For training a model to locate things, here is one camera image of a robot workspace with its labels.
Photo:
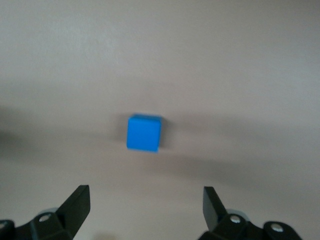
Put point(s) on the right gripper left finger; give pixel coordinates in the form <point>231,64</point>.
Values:
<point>62,220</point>

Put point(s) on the blue cube block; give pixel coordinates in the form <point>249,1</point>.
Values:
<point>143,133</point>

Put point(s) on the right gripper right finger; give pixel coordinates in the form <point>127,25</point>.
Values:
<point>225,225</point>

